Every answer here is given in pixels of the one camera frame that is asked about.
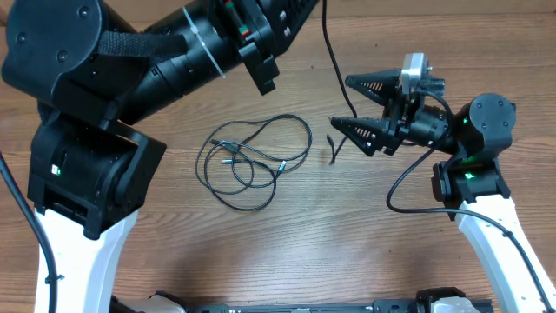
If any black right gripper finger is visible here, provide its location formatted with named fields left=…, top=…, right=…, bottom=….
left=345, top=69, right=401, bottom=106
left=330, top=117, right=402, bottom=157

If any black braided USB cable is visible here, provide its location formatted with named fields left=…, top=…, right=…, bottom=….
left=203, top=113, right=314, bottom=213

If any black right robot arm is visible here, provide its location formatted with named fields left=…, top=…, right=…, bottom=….
left=330, top=67, right=555, bottom=312

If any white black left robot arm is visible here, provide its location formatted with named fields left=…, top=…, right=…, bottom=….
left=2, top=0, right=315, bottom=312

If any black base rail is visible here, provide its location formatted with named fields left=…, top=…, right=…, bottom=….
left=185, top=299, right=425, bottom=313

